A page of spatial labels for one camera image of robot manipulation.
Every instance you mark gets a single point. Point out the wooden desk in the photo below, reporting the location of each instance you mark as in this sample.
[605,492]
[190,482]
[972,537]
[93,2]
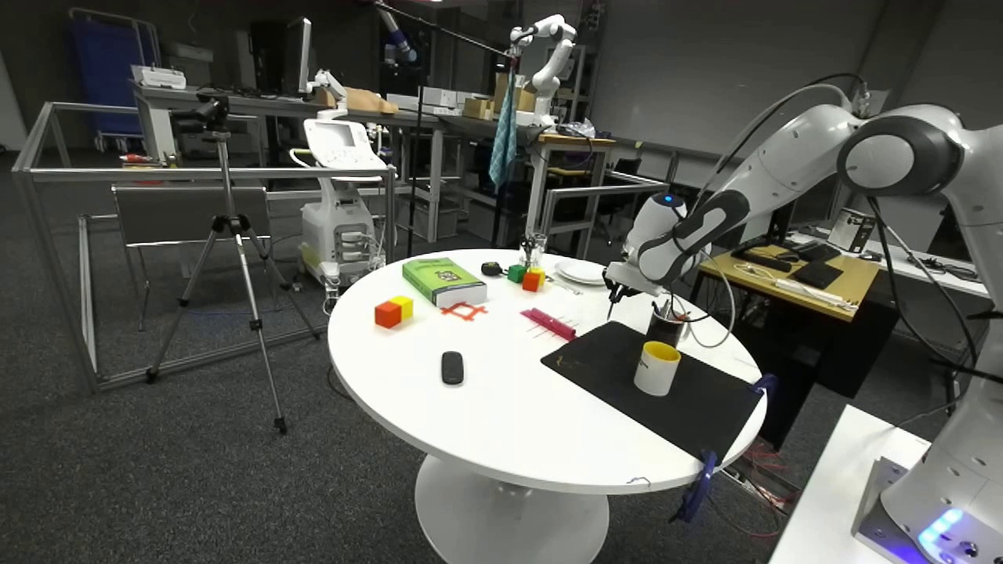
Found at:
[804,281]

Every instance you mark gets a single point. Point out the glass cutlery holder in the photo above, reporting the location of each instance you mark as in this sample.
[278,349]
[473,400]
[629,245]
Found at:
[535,254]

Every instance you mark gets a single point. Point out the pink plastic ruler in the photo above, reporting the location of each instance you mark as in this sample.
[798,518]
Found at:
[549,322]

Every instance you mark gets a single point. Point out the white equipment cart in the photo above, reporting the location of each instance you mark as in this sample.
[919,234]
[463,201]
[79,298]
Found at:
[341,222]

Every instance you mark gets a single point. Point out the small yellow cube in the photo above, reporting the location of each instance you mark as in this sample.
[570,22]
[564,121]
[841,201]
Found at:
[405,306]

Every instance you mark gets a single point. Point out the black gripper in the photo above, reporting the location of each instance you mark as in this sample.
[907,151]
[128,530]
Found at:
[654,292]

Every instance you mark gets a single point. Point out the black boom pole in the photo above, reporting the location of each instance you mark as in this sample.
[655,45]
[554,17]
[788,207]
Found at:
[441,26]

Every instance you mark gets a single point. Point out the red toy block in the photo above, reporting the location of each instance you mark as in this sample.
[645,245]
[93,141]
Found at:
[535,281]

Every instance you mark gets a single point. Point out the white and yellow mug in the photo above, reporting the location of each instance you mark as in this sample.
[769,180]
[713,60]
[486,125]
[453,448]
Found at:
[655,371]

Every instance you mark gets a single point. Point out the small white plate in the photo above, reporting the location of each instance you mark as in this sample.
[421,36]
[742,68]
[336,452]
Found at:
[580,269]

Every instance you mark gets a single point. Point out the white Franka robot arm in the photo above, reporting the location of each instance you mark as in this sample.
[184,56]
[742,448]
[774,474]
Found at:
[794,156]

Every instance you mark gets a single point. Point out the teal hanging cloth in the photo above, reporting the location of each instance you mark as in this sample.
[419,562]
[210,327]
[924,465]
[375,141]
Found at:
[502,141]

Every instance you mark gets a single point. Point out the small black oval object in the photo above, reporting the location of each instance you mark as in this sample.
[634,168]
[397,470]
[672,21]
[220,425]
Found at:
[491,267]

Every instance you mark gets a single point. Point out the small red cube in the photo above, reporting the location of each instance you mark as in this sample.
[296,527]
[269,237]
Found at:
[388,315]

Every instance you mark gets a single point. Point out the round white table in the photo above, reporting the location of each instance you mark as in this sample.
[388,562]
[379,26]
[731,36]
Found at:
[491,407]

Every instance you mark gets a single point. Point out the orange plastic frame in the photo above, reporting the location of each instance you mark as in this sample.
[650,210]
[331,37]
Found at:
[466,312]

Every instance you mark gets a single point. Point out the black square table mat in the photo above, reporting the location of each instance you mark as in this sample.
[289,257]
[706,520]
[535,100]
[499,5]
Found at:
[690,407]

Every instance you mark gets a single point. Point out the grey metal frame railing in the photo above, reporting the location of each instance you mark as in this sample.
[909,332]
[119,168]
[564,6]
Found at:
[208,172]

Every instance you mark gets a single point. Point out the green toy block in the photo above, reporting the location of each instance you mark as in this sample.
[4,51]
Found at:
[515,274]

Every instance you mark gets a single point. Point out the green book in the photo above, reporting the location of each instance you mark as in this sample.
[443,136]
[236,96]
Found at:
[443,281]

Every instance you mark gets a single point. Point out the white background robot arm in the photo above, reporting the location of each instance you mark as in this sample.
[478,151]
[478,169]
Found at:
[549,56]

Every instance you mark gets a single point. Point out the black computer mouse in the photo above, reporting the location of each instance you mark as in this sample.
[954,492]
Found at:
[453,366]

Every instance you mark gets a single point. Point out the white robot pedestal table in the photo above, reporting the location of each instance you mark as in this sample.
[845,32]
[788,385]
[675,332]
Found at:
[827,491]

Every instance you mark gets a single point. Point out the blue table clamp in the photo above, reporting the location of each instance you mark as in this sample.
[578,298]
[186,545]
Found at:
[765,385]
[697,491]

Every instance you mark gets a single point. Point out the camera tripod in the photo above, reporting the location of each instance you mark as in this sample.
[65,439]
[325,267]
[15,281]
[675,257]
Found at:
[245,269]

